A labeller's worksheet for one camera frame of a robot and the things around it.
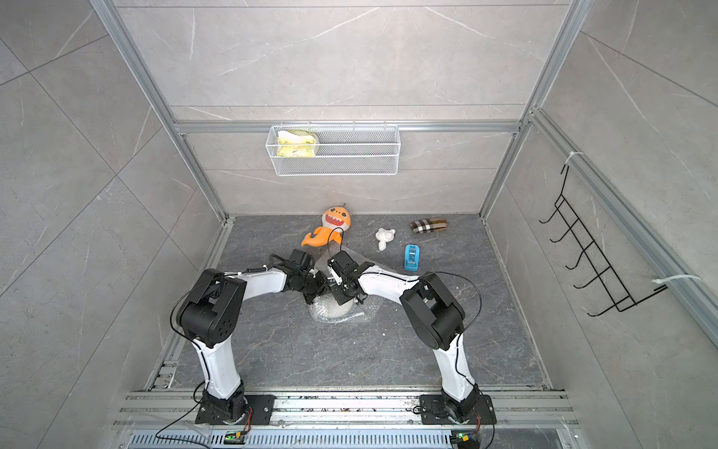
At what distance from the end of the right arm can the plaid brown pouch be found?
0.44 meters

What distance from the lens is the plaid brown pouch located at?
1.14 meters

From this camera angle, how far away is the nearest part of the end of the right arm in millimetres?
707
